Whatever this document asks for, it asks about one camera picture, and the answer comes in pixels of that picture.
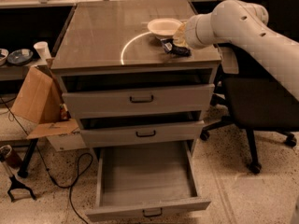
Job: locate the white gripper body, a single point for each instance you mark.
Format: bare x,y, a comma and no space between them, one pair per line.
191,34

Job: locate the dark rxbar blueberry wrapper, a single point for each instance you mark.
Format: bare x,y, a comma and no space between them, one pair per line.
170,48

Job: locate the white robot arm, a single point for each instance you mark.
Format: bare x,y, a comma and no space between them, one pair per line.
244,25

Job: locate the grey drawer cabinet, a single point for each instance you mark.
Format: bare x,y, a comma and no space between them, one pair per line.
113,38

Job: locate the grey top drawer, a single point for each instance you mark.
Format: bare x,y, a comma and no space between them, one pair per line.
131,94

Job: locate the grey drawer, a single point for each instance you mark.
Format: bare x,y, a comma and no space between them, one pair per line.
146,180
142,129
131,94

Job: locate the grey middle drawer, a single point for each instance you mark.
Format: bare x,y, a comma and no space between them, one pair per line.
142,129

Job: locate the grey bottom drawer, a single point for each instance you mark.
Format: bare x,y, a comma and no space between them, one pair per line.
146,180

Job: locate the white paper bowl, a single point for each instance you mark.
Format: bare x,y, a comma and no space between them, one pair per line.
164,28

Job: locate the black office chair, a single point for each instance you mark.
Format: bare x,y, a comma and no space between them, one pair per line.
255,101

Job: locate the white paper cup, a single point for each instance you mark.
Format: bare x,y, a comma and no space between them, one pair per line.
42,49

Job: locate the brown cardboard box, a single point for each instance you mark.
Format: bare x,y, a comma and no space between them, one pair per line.
40,101

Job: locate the dark blue plate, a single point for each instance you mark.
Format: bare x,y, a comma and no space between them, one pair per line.
20,57

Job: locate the grey low shelf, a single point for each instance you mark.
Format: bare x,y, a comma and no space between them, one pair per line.
12,72

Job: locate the white bowl at left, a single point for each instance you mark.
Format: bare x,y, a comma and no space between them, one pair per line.
3,56

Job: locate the brown cup on floor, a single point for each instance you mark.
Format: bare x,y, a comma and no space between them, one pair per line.
11,157

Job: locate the black table leg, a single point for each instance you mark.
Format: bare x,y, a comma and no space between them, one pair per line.
26,160

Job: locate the black grabber tool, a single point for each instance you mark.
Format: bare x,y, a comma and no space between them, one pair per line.
15,183

